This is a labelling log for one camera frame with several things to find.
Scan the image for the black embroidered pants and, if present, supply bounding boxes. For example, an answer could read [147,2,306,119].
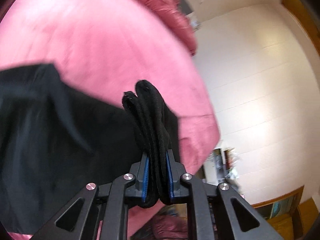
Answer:
[1,64,180,235]

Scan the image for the pink bed sheet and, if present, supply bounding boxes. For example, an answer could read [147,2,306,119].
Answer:
[1,0,220,234]

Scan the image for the dark grey headboard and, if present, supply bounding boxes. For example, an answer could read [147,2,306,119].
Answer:
[178,0,193,16]

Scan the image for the dark pink duvet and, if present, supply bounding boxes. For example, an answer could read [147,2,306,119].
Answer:
[137,0,197,55]

